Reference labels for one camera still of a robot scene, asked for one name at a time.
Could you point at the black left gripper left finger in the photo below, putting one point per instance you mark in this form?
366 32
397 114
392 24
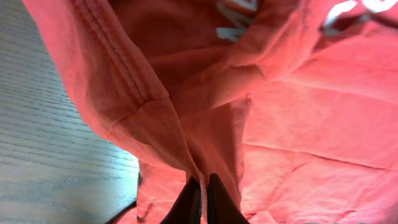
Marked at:
187 207

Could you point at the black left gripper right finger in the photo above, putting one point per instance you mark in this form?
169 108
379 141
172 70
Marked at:
220 207

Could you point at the orange red t-shirt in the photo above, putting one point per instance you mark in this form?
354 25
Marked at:
293 104

